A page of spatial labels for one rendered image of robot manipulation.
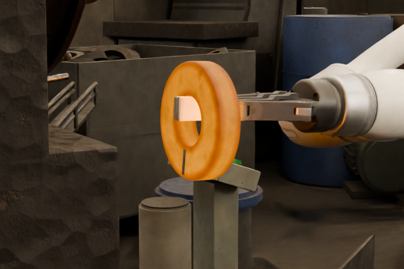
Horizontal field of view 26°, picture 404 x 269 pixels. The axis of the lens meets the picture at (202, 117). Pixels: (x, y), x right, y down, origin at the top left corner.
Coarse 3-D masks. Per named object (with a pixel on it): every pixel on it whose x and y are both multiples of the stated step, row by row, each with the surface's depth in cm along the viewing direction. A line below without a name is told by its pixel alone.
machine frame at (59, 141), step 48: (0, 0) 61; (0, 48) 61; (0, 96) 62; (0, 144) 62; (48, 144) 64; (96, 144) 67; (0, 192) 62; (48, 192) 64; (96, 192) 66; (0, 240) 63; (48, 240) 65; (96, 240) 67
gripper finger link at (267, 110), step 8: (240, 104) 112; (248, 104) 112; (256, 104) 112; (264, 104) 112; (272, 104) 113; (280, 104) 113; (288, 104) 113; (296, 104) 114; (304, 104) 114; (256, 112) 112; (264, 112) 112; (272, 112) 113; (280, 112) 113; (288, 112) 113; (240, 120) 112; (272, 120) 113; (280, 120) 113; (288, 120) 114; (296, 120) 114; (304, 120) 114
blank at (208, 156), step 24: (192, 72) 110; (216, 72) 108; (168, 96) 116; (192, 96) 111; (216, 96) 106; (168, 120) 116; (216, 120) 106; (168, 144) 116; (192, 144) 113; (216, 144) 106; (192, 168) 111; (216, 168) 108
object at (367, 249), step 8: (368, 240) 96; (360, 248) 93; (368, 248) 96; (352, 256) 90; (360, 256) 92; (368, 256) 96; (344, 264) 87; (352, 264) 90; (360, 264) 93; (368, 264) 96
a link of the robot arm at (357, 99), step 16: (336, 80) 121; (352, 80) 122; (368, 80) 123; (352, 96) 120; (368, 96) 121; (352, 112) 120; (368, 112) 121; (336, 128) 121; (352, 128) 122; (368, 128) 123
